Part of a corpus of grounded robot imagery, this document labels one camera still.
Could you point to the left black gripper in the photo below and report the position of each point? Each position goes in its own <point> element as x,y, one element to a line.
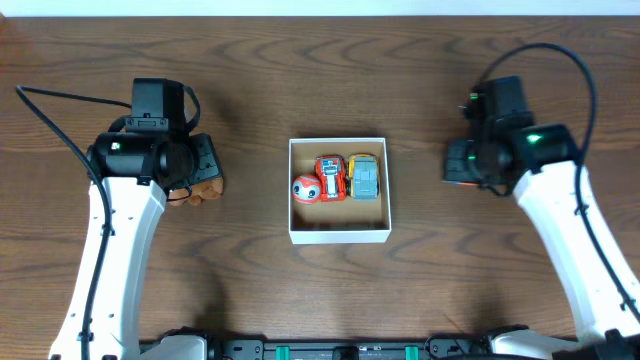
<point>206,158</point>

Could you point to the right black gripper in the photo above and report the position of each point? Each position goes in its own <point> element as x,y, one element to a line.
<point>456,163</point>

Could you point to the colourful puzzle cube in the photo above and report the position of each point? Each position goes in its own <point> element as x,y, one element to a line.
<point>463,183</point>

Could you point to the yellow grey toy car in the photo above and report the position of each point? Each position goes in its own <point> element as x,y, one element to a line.
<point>363,176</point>

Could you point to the orange toy ball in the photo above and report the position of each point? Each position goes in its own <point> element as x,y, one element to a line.
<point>306,189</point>

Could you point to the red toy fire truck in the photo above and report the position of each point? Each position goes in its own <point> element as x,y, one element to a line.
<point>330,170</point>

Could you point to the white cardboard box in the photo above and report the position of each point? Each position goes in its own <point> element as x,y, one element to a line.
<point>349,221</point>

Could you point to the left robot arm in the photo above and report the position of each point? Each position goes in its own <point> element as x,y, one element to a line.
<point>138,172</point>

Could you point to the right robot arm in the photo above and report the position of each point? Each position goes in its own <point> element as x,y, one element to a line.
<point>538,164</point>

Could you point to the brown plush toy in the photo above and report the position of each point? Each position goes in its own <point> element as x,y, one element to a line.
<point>208,190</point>

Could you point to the black mounting rail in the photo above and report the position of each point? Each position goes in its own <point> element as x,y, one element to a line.
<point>340,350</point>

